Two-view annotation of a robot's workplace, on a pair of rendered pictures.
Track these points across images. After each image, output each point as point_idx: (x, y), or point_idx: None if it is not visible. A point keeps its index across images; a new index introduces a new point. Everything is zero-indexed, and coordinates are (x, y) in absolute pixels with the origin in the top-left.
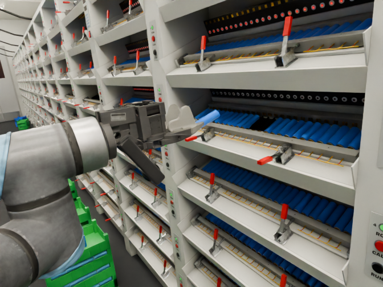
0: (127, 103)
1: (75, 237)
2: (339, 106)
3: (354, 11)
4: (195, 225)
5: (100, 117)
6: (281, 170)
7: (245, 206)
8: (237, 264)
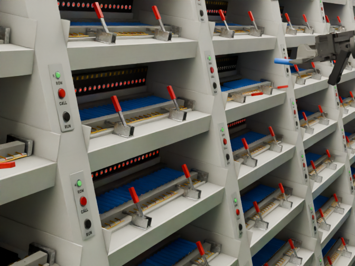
0: (332, 32)
1: None
2: (228, 72)
3: (219, 18)
4: None
5: (354, 32)
6: (273, 97)
7: (255, 154)
8: (267, 219)
